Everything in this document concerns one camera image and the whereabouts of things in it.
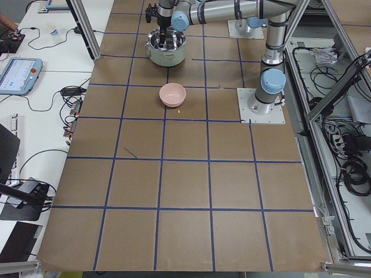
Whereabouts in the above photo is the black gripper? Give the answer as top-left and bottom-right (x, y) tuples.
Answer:
(146, 3), (158, 23)

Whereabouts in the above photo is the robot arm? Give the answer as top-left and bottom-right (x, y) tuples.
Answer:
(145, 1), (295, 116)

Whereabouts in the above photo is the pale green electric pot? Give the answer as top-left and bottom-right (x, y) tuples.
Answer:
(145, 28), (186, 67)

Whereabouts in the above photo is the pink bowl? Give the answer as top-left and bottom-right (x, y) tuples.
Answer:
(159, 83), (187, 108)

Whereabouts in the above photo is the white paper cup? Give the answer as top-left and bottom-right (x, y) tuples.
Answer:
(46, 22), (59, 36)

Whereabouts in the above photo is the teach pendant tablet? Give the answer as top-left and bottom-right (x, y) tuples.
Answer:
(1, 57), (43, 96)

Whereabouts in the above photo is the aluminium frame post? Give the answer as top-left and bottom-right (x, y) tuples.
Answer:
(66, 0), (101, 61)

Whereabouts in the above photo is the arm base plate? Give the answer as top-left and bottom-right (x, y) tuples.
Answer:
(237, 88), (285, 125)
(228, 18), (267, 39)

